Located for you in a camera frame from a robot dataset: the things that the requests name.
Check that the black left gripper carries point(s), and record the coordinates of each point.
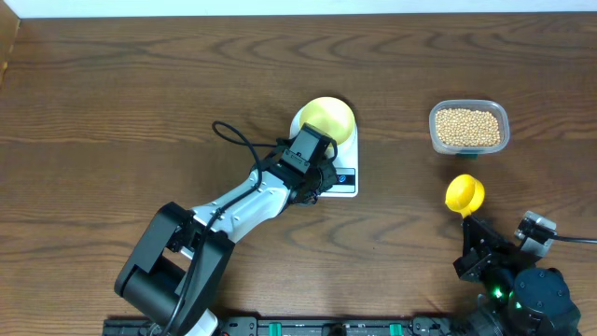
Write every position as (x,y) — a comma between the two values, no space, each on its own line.
(326,177)

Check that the clear plastic bean container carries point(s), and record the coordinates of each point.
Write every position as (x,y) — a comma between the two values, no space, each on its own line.
(483,105)

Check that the black mounting rail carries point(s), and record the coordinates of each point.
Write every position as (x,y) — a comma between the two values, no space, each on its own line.
(252,326)

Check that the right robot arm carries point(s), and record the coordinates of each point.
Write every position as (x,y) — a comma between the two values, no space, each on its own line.
(521,298)

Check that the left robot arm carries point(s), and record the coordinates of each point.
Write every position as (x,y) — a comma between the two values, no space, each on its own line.
(173,272)

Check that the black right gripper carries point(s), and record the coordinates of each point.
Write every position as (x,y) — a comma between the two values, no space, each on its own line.
(477,258)

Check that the soybeans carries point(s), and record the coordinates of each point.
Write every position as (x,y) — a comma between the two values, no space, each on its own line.
(460,127)

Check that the pale yellow bowl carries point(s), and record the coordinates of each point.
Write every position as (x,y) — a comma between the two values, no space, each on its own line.
(330,115)

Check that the yellow measuring scoop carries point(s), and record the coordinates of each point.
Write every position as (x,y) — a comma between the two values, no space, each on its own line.
(465,195)

